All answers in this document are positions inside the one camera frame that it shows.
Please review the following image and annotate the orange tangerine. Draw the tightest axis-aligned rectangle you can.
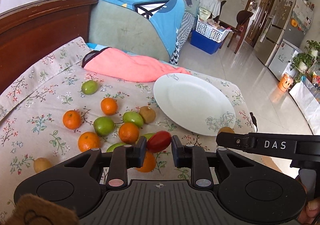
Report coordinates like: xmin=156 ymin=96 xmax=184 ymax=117
xmin=100 ymin=97 xmax=118 ymax=116
xmin=118 ymin=123 xmax=139 ymax=144
xmin=136 ymin=151 xmax=156 ymax=172
xmin=62 ymin=110 xmax=81 ymax=130
xmin=78 ymin=131 xmax=100 ymax=152

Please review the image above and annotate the red cherry tomato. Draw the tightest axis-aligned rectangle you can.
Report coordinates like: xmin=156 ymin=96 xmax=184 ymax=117
xmin=147 ymin=131 xmax=171 ymax=153

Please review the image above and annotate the brown longan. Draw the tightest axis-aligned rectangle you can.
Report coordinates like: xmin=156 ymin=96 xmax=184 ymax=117
xmin=217 ymin=127 xmax=235 ymax=135
xmin=34 ymin=157 xmax=53 ymax=173

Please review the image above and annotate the brown kiwi fruit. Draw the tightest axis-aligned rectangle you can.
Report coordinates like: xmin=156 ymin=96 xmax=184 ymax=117
xmin=139 ymin=106 xmax=156 ymax=124

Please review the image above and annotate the right hand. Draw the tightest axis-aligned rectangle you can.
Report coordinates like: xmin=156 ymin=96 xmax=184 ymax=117
xmin=294 ymin=176 xmax=320 ymax=225

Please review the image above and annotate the white floral plate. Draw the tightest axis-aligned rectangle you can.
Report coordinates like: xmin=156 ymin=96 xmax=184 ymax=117
xmin=153 ymin=73 xmax=236 ymax=136

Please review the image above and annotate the orange smiley bucket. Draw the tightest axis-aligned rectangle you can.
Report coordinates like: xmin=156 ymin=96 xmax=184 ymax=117
xmin=278 ymin=73 xmax=293 ymax=92

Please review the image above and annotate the floral tablecloth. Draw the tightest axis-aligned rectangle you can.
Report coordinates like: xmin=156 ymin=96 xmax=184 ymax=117
xmin=0 ymin=36 xmax=258 ymax=223

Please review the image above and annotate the potted green plant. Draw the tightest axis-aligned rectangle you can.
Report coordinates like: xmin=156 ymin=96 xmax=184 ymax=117
xmin=290 ymin=40 xmax=319 ymax=83

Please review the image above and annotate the pink towel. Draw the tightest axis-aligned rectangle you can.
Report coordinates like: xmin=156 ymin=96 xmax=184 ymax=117
xmin=81 ymin=47 xmax=190 ymax=83

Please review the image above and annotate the blue plastic bin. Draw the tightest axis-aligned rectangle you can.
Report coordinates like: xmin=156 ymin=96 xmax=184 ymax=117
xmin=190 ymin=30 xmax=222 ymax=55

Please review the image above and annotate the silver refrigerator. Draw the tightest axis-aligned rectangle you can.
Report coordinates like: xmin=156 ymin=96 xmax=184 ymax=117
xmin=254 ymin=0 xmax=313 ymax=79

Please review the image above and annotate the white plastic basket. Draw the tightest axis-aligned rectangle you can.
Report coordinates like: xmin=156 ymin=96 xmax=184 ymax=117
xmin=195 ymin=16 xmax=232 ymax=43

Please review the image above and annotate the green sofa armrest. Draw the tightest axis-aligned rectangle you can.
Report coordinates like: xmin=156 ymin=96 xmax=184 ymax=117
xmin=88 ymin=0 xmax=170 ymax=62

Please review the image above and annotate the houndstooth sofa cover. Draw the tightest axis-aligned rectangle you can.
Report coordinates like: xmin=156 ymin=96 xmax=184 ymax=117
xmin=169 ymin=12 xmax=195 ymax=65

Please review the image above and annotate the wooden chair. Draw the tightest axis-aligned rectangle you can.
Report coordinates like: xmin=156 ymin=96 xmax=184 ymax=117
xmin=219 ymin=10 xmax=253 ymax=54

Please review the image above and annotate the blue pillow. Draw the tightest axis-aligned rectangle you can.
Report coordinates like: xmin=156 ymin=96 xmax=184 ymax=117
xmin=103 ymin=0 xmax=184 ymax=60

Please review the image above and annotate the wooden headboard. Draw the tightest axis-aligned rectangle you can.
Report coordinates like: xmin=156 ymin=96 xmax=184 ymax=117
xmin=1 ymin=0 xmax=98 ymax=91

